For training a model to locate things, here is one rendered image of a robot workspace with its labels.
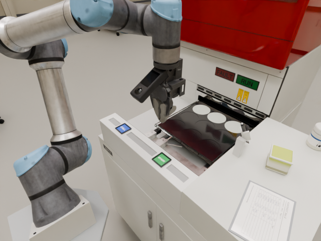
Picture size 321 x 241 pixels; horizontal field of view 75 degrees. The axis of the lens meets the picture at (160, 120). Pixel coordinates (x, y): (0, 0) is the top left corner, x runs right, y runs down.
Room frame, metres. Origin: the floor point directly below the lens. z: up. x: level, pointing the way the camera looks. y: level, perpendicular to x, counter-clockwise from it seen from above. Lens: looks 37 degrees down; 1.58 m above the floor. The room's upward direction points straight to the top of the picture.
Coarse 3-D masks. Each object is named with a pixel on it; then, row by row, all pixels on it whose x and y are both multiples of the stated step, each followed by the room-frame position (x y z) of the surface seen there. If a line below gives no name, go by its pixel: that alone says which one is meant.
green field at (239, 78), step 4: (240, 76) 0.97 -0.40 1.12; (236, 80) 0.99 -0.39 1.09; (240, 80) 0.97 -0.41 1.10; (244, 80) 0.96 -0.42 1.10; (248, 80) 0.94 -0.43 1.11; (252, 80) 0.93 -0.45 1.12; (244, 84) 0.95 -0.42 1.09; (248, 84) 0.94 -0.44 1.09; (252, 84) 0.92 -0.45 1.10; (256, 84) 0.91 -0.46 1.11; (256, 88) 0.91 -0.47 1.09
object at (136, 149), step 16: (112, 128) 0.76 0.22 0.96; (112, 144) 0.75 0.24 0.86; (128, 144) 0.65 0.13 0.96; (144, 144) 0.65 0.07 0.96; (128, 160) 0.65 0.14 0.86; (144, 160) 0.56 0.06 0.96; (176, 160) 0.56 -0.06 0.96; (144, 176) 0.57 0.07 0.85; (160, 176) 0.49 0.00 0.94; (176, 176) 0.48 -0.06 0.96; (192, 176) 0.48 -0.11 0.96; (160, 192) 0.49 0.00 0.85; (176, 192) 0.43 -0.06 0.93; (176, 208) 0.43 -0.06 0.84
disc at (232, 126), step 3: (225, 123) 0.87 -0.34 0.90; (228, 123) 0.87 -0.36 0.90; (231, 123) 0.87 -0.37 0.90; (234, 123) 0.87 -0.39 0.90; (237, 123) 0.87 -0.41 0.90; (240, 123) 0.87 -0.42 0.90; (225, 126) 0.85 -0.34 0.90; (228, 126) 0.85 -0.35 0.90; (231, 126) 0.85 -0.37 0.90; (234, 126) 0.85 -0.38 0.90; (237, 126) 0.85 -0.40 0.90; (240, 126) 0.85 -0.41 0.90; (228, 129) 0.82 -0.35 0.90; (231, 129) 0.82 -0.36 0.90; (234, 129) 0.82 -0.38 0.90; (237, 129) 0.82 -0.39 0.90; (234, 132) 0.80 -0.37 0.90; (237, 132) 0.80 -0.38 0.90; (240, 132) 0.80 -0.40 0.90
